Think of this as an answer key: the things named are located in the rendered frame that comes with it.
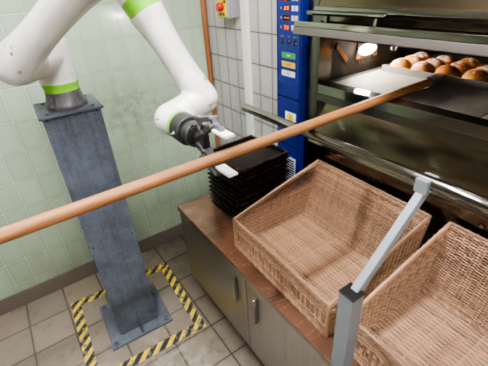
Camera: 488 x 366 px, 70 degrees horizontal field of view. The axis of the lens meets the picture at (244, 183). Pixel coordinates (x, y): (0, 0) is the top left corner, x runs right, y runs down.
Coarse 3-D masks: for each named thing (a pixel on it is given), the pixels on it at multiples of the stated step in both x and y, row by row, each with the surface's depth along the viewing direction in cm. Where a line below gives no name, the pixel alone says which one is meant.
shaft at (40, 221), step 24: (384, 96) 117; (312, 120) 102; (336, 120) 107; (240, 144) 91; (264, 144) 93; (192, 168) 83; (120, 192) 75; (48, 216) 68; (72, 216) 71; (0, 240) 64
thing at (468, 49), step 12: (324, 36) 115; (336, 36) 111; (348, 36) 108; (360, 36) 104; (372, 36) 101; (384, 36) 98; (396, 36) 95; (420, 48) 90; (432, 48) 88; (444, 48) 86; (456, 48) 84; (468, 48) 81; (480, 48) 80
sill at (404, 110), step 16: (336, 96) 138; (352, 96) 132; (368, 96) 127; (400, 112) 118; (416, 112) 113; (432, 112) 109; (448, 112) 109; (448, 128) 106; (464, 128) 102; (480, 128) 99
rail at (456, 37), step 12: (300, 24) 123; (312, 24) 118; (324, 24) 114; (336, 24) 110; (408, 36) 92; (420, 36) 90; (432, 36) 88; (444, 36) 85; (456, 36) 83; (468, 36) 81; (480, 36) 79
